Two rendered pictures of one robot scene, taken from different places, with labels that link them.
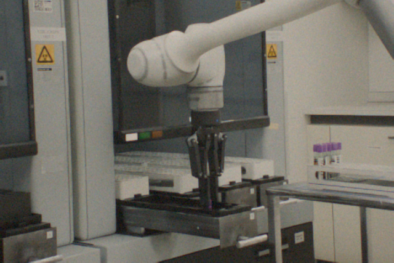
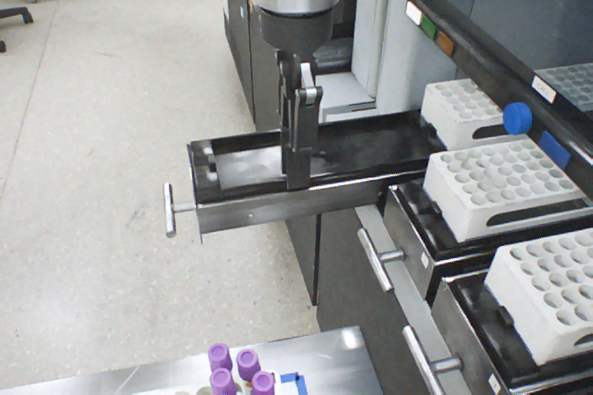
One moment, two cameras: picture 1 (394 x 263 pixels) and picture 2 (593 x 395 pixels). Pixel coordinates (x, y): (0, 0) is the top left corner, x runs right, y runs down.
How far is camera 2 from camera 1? 239 cm
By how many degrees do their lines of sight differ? 112
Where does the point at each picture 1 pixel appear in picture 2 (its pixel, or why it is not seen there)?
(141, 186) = (442, 123)
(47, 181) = (363, 2)
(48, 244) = not seen: hidden behind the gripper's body
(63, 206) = (367, 47)
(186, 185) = (430, 181)
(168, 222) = not seen: hidden behind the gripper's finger
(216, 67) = not seen: outside the picture
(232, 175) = (519, 309)
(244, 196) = (472, 354)
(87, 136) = not seen: outside the picture
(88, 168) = (389, 21)
